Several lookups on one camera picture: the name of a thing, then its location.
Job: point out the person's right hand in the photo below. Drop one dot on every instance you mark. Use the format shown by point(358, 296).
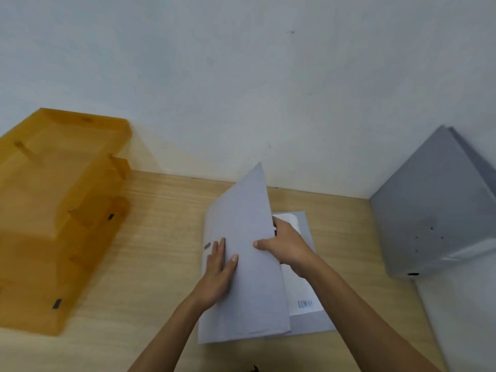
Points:
point(292, 247)

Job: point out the person's left hand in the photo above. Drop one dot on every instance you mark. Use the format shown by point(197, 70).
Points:
point(215, 280)

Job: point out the person's left thumb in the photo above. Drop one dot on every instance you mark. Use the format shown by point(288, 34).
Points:
point(231, 269)

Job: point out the person's right thumb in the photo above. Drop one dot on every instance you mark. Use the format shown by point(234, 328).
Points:
point(265, 245)

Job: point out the person's left middle finger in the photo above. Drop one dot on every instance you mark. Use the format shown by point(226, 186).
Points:
point(211, 254)

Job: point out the grey paper file folder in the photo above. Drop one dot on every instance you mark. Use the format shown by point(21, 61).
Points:
point(248, 290)

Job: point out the person's left forearm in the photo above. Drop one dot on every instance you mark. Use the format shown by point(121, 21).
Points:
point(166, 340)

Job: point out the person's right forearm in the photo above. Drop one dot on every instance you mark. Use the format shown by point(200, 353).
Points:
point(368, 325)

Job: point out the white paper sheet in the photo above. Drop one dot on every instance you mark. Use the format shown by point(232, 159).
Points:
point(300, 294)

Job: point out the grey lever arch binder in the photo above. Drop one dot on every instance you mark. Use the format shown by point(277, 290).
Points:
point(430, 205)

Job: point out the orange translucent stacked document tray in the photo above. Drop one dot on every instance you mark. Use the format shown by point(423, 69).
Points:
point(46, 197)

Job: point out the white flat panel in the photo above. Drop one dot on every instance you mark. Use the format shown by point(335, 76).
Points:
point(465, 313)

